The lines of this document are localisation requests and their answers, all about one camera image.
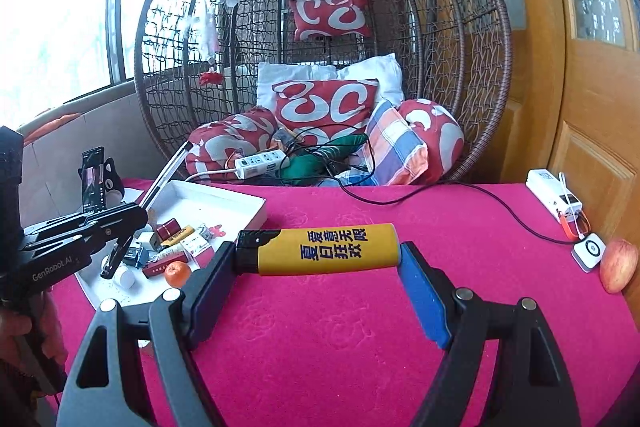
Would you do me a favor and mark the white tray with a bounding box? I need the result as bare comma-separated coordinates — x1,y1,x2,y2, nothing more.
75,179,267,308

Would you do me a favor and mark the magenta tablecloth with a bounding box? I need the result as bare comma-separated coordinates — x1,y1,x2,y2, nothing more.
50,179,640,427

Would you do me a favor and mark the white cable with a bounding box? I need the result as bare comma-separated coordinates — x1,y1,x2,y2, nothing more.
557,172,591,233

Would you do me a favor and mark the orange cable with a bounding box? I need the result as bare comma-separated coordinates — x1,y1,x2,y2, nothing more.
557,212,583,240

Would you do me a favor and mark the small red white cushion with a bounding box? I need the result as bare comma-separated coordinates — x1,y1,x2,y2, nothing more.
289,0,371,42

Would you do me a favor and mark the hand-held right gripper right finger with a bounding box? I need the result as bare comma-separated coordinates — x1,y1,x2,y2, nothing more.
398,241,581,427

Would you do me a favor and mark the wicker hanging chair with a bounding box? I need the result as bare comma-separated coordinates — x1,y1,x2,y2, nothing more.
134,0,513,182

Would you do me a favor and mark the green cloth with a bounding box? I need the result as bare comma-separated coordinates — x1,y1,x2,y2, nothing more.
277,133,371,180

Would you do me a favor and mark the plaid pillow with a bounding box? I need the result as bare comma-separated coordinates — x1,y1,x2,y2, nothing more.
345,99,430,186

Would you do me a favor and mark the red slim case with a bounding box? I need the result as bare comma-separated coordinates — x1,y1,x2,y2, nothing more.
142,259,177,279

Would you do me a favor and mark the square red white cushion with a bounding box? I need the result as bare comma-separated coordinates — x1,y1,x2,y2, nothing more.
272,79,379,148

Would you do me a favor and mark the black cat phone holder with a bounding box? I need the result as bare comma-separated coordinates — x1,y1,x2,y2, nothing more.
102,157,126,200

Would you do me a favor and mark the orange tangerine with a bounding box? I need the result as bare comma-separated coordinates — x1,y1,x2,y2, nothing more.
165,260,192,288

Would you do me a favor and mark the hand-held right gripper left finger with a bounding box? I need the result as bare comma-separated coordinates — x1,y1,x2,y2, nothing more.
56,241,237,427

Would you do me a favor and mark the red white small box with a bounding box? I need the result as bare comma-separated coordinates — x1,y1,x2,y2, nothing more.
180,227,212,258

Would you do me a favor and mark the person's left hand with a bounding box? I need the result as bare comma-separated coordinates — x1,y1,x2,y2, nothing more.
0,292,68,363

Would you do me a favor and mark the white power strip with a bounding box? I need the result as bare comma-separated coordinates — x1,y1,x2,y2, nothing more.
235,150,288,180

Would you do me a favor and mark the red apple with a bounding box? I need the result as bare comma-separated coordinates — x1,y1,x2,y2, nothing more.
600,238,640,294

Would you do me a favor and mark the long black cable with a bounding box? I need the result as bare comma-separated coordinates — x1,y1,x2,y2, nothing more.
280,122,581,248

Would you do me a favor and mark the red white bolster cushion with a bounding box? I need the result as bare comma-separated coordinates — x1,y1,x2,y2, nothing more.
399,98,466,182
185,107,281,182

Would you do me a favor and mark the white power bank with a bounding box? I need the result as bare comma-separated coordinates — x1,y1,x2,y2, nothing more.
526,168,583,224

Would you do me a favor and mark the window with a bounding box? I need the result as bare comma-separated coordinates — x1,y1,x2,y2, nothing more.
0,0,136,130

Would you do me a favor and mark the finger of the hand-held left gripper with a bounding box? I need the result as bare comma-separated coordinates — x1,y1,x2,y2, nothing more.
25,202,143,235
22,207,150,258

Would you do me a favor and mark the black smartphone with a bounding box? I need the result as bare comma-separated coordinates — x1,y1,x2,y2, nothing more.
80,147,112,212

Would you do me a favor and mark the white pillow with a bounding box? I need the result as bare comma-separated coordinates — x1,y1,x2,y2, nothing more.
256,53,405,108

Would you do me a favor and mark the small white square device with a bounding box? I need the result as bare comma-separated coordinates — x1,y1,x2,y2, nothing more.
571,233,607,274

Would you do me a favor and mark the black clear pen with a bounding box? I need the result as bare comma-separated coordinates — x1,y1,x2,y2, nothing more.
100,142,195,279

